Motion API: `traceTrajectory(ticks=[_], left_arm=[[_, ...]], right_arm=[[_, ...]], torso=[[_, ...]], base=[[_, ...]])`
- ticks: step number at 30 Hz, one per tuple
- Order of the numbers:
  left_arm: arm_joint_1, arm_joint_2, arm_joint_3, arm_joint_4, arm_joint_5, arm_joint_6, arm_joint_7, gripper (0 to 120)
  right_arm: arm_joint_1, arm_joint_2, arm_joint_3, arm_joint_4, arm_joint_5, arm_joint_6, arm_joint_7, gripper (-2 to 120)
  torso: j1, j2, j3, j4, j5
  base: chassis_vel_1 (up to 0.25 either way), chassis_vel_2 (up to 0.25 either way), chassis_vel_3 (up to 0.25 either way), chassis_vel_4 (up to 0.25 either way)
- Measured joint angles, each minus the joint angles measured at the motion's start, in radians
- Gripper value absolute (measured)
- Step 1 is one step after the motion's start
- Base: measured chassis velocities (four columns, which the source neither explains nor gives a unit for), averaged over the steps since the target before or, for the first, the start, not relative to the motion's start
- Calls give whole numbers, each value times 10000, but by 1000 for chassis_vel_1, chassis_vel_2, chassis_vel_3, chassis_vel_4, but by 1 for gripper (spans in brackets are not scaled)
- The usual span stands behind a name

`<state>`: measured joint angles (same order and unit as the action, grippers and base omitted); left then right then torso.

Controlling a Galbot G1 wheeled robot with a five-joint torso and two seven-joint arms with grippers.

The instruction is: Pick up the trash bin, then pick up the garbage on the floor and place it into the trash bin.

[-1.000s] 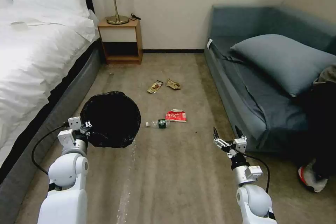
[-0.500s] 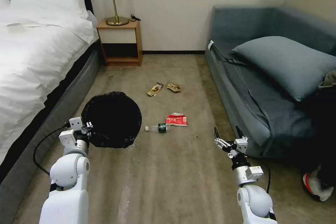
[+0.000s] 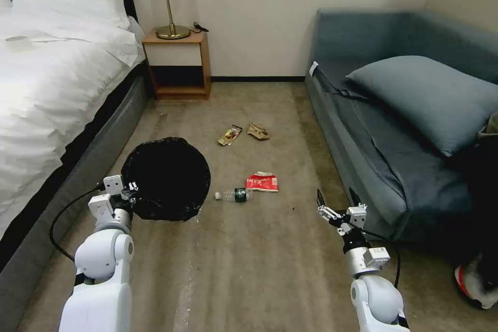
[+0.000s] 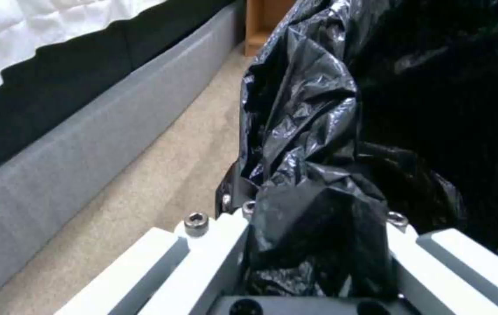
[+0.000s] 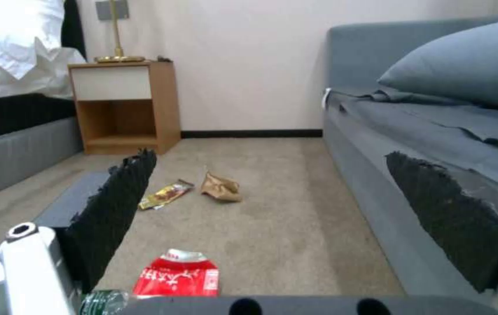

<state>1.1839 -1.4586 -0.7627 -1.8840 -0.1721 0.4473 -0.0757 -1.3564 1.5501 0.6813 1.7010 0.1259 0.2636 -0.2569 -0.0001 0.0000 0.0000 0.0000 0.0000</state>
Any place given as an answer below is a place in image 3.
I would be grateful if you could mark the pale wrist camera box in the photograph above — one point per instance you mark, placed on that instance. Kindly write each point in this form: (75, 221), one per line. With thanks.
(113, 185)
(356, 216)

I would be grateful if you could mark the grey bed base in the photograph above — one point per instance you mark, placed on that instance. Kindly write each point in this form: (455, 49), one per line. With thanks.
(97, 153)

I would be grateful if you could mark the brown snack wrapper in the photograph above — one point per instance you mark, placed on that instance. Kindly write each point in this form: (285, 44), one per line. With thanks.
(230, 134)

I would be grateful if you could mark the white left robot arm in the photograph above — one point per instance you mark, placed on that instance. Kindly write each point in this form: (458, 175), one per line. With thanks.
(97, 301)

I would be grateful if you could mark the white sofa tag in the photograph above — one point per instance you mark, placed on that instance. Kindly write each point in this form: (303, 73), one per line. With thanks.
(313, 69)

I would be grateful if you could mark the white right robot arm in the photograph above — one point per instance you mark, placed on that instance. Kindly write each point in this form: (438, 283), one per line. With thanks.
(377, 301)

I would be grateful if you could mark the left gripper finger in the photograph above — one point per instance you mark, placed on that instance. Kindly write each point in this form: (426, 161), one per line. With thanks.
(133, 186)
(131, 200)

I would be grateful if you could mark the crumpled brown paper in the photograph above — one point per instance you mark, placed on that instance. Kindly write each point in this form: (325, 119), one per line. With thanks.
(258, 131)

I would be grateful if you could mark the person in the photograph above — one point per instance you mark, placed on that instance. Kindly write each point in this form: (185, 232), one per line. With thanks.
(482, 192)

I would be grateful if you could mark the red and white shoe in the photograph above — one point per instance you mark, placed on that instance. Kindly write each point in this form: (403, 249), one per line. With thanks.
(469, 289)

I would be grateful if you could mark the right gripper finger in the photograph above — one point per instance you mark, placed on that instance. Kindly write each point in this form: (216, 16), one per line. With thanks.
(355, 201)
(328, 214)

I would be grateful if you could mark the wooden nightstand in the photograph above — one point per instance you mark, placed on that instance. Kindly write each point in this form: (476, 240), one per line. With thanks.
(175, 52)

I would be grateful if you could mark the blue-grey cushion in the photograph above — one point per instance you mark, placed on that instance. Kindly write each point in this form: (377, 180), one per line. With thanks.
(428, 102)

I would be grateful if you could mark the clear plastic bottle green label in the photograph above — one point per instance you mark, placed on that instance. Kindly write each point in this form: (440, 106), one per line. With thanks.
(238, 194)

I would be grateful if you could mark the white duvet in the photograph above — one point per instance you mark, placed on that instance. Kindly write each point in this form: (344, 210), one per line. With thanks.
(54, 94)

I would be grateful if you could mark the red snack wrapper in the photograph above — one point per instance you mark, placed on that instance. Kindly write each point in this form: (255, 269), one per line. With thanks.
(262, 183)

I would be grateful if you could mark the blue-grey sofa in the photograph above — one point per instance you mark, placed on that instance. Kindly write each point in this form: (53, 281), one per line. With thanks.
(350, 133)

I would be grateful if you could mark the trash bin with black bag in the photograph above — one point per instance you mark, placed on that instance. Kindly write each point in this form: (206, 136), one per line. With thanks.
(167, 180)

